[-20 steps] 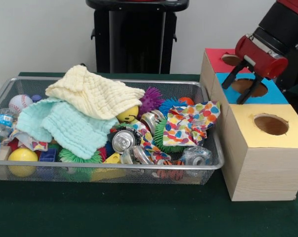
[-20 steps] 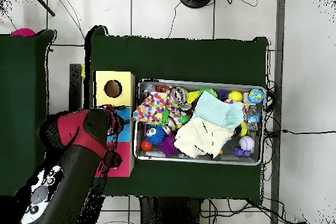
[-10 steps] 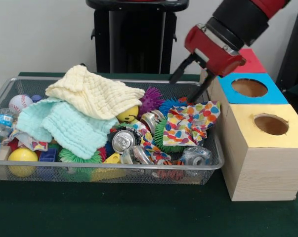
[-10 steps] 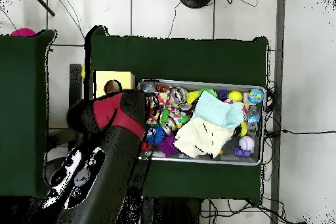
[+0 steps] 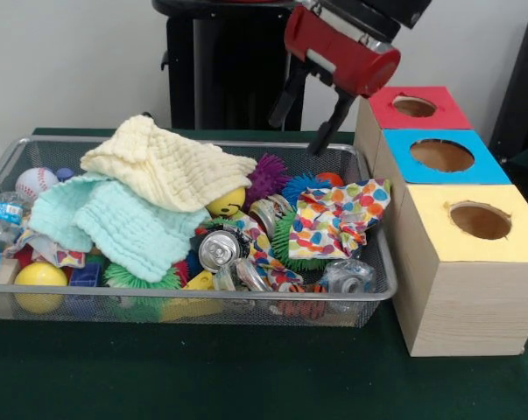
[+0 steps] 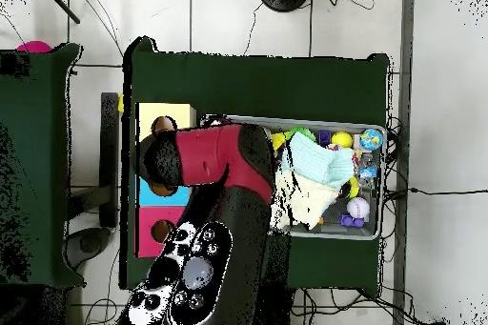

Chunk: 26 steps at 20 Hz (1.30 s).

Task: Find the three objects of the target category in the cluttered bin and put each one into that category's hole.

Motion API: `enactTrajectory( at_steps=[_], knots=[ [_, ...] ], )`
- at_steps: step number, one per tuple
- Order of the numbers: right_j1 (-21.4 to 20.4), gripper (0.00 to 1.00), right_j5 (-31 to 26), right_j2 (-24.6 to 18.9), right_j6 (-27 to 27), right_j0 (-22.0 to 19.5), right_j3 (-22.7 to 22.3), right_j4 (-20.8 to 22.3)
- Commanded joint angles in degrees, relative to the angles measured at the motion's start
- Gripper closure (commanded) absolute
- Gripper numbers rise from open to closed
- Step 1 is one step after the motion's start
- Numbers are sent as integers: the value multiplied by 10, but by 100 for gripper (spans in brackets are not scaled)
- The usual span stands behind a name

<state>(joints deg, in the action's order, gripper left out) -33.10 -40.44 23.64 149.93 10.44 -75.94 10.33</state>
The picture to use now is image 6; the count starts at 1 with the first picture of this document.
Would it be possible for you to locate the mint green cloth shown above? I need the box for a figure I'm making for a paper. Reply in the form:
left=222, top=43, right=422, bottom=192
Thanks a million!
left=281, top=132, right=356, bottom=189

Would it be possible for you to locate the cream yellow cloth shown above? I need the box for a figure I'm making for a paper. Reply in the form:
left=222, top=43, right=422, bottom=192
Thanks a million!
left=273, top=171, right=343, bottom=232

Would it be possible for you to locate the wooden box with three holes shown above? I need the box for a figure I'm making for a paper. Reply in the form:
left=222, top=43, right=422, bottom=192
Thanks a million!
left=135, top=102, right=198, bottom=259

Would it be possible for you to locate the clear shallow mesh bin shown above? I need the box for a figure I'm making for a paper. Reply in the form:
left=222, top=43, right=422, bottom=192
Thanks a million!
left=199, top=114, right=386, bottom=241

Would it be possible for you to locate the plain yellow ball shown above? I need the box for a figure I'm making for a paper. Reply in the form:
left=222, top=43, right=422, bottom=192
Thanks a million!
left=331, top=131, right=355, bottom=151

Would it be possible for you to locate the white baseball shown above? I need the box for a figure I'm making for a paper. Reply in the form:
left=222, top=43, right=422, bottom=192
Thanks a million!
left=346, top=196, right=371, bottom=220

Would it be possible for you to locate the blue globe ball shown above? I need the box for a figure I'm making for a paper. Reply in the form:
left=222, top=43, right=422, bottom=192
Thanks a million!
left=359, top=128, right=384, bottom=152

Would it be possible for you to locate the side table with green cloth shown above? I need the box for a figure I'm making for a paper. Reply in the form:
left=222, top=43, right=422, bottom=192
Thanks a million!
left=0, top=42, right=84, bottom=288

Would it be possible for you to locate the magenta bowl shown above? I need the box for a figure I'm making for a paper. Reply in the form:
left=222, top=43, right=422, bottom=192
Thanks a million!
left=16, top=40, right=54, bottom=54

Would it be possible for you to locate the black rod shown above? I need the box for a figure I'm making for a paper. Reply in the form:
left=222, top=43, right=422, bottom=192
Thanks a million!
left=39, top=0, right=81, bottom=25

